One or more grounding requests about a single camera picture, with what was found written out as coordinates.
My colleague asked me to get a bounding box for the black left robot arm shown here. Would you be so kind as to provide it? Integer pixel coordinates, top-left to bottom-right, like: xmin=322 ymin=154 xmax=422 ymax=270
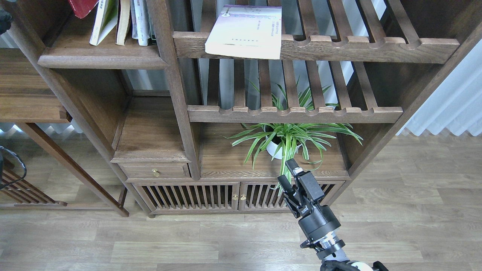
xmin=0 ymin=10 xmax=27 ymax=190

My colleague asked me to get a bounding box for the white curtain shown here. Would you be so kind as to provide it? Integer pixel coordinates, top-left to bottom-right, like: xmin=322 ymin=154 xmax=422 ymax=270
xmin=397 ymin=41 xmax=482 ymax=137

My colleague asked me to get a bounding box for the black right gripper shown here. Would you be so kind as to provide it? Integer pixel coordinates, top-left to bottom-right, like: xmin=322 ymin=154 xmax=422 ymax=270
xmin=278 ymin=158 xmax=341 ymax=247

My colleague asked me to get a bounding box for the yellow green paperback book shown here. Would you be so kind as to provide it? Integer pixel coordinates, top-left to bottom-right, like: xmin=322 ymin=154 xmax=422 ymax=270
xmin=90 ymin=0 xmax=119 ymax=45

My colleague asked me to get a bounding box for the red paperback book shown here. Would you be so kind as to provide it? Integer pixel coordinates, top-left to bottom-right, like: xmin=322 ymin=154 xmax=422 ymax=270
xmin=68 ymin=0 xmax=98 ymax=19

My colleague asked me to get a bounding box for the dark green upright book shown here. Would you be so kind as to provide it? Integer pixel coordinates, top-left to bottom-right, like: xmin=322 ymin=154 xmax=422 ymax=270
xmin=148 ymin=14 xmax=157 ymax=44

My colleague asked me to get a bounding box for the white plant pot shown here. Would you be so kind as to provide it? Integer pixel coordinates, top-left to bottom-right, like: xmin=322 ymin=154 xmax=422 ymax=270
xmin=265 ymin=135 xmax=302 ymax=161

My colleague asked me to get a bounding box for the tan upright book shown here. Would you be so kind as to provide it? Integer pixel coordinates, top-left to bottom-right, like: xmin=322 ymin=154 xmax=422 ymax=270
xmin=116 ymin=0 xmax=131 ymax=45

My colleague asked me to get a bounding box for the white upright book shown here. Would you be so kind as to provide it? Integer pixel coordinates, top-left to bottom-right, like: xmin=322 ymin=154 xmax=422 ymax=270
xmin=130 ymin=0 xmax=151 ymax=46

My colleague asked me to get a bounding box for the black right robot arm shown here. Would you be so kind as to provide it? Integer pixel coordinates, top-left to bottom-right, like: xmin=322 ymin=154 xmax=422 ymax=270
xmin=278 ymin=158 xmax=387 ymax=271

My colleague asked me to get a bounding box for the white lavender paperback book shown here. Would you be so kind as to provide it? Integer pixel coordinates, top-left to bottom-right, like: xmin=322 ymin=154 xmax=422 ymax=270
xmin=205 ymin=5 xmax=282 ymax=59

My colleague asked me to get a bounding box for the dark wooden bookshelf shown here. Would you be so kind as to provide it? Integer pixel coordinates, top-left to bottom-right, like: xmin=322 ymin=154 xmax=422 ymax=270
xmin=1 ymin=0 xmax=481 ymax=215

